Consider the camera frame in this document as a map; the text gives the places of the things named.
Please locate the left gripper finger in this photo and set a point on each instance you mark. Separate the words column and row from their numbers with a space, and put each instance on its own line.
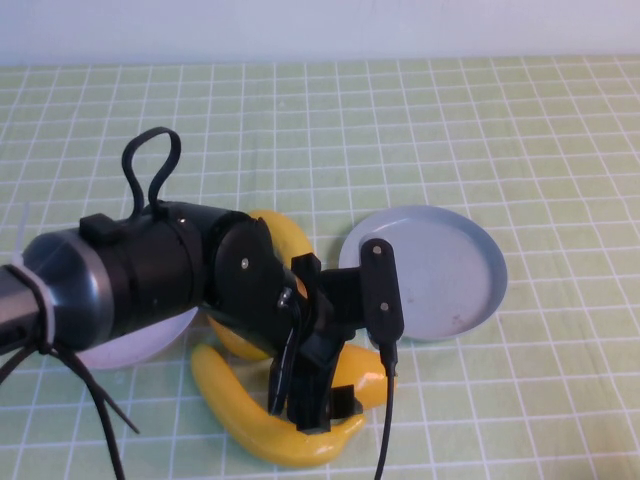
column 312, row 400
column 282, row 385

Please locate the white zip tie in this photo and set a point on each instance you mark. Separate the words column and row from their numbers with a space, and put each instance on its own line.
column 44, row 300

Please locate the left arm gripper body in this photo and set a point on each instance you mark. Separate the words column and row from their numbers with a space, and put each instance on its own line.
column 260, row 320

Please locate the banana with green tip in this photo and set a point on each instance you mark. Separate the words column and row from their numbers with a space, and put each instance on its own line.
column 287, row 240

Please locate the plain yellow mango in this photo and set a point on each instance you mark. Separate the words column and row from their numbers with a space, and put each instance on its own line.
column 362, row 365

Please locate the black zip tie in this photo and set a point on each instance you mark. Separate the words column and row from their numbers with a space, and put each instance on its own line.
column 95, row 390

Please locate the pink round plate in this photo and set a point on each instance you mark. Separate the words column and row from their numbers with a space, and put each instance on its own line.
column 140, row 345

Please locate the large yellow banana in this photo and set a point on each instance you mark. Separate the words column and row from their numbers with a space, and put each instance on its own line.
column 225, row 395

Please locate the mango with orange-red blush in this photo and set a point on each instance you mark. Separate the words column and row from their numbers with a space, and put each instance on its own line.
column 235, row 345

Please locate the blue-grey round plate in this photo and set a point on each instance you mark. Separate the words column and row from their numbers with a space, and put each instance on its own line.
column 450, row 270

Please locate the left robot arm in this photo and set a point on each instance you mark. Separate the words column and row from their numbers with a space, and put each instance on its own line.
column 140, row 270

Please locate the green checkered tablecloth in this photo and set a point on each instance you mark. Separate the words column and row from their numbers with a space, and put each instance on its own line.
column 500, row 125

